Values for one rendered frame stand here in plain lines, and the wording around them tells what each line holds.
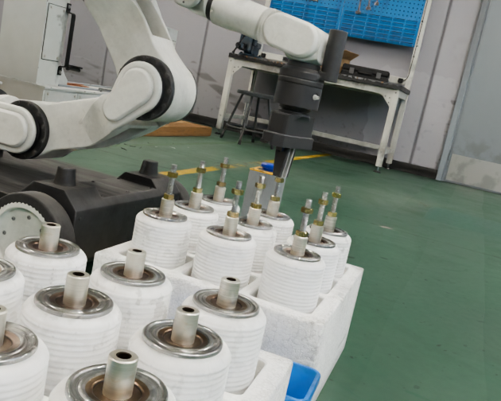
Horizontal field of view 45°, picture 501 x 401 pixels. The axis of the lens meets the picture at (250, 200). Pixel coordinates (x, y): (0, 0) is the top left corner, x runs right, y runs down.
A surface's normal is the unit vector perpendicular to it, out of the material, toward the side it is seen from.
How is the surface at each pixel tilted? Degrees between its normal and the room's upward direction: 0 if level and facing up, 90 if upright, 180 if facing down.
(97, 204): 46
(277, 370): 0
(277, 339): 90
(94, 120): 108
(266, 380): 0
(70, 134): 90
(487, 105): 90
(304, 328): 90
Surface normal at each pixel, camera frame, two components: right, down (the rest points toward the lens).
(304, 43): -0.38, 0.09
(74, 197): 0.79, -0.50
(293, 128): 0.70, 0.27
